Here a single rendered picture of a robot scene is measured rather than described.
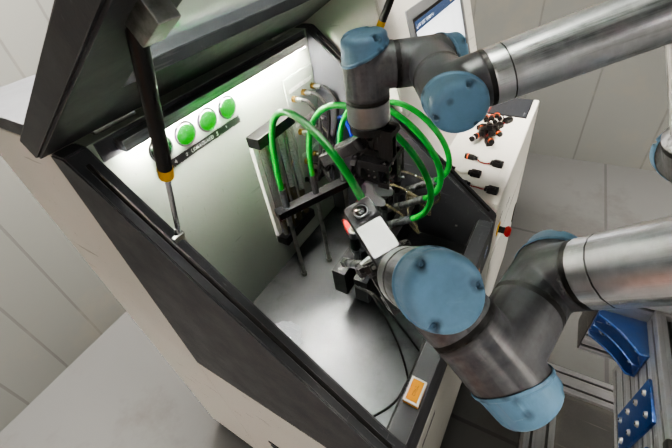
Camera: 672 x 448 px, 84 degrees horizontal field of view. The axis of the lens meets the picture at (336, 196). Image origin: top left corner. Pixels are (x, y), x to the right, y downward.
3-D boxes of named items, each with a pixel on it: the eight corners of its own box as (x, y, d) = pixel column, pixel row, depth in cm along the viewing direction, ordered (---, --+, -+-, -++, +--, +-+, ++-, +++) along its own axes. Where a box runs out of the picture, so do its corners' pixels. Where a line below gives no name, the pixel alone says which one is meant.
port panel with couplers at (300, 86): (312, 180, 113) (292, 82, 94) (303, 178, 115) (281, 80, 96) (334, 158, 122) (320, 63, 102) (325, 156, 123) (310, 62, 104)
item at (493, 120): (498, 152, 125) (501, 137, 122) (466, 146, 130) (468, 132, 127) (513, 120, 139) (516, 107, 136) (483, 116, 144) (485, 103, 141)
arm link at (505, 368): (594, 350, 37) (519, 265, 38) (553, 450, 31) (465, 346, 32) (531, 352, 44) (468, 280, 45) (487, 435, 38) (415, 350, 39)
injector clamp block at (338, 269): (370, 319, 99) (366, 283, 90) (338, 305, 104) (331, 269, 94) (418, 235, 120) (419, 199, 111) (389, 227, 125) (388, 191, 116)
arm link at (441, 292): (448, 365, 31) (381, 287, 32) (416, 333, 42) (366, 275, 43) (515, 302, 32) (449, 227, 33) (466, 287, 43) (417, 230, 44)
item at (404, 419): (406, 474, 75) (406, 446, 65) (386, 461, 77) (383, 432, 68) (486, 260, 114) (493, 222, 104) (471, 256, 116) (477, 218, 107)
